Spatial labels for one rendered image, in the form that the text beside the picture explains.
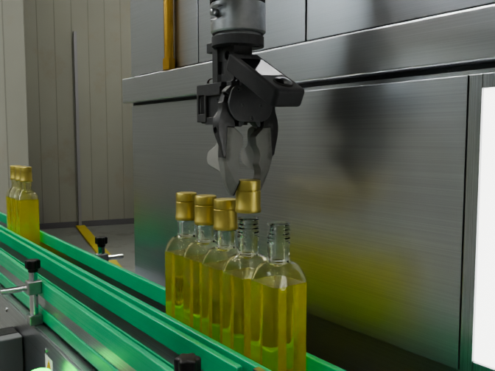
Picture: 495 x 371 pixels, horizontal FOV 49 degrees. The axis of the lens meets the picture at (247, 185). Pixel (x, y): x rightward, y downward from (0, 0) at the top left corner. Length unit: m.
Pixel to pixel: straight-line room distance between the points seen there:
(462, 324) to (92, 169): 7.47
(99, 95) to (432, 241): 7.47
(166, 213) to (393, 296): 0.67
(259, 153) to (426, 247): 0.25
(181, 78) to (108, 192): 6.94
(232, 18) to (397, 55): 0.22
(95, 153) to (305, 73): 7.22
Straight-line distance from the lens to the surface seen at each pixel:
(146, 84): 1.30
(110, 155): 8.03
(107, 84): 8.06
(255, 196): 0.73
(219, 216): 0.78
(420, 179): 0.70
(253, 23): 0.74
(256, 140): 0.75
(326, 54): 0.82
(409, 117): 0.71
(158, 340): 0.90
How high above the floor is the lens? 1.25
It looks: 5 degrees down
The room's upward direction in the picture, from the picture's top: straight up
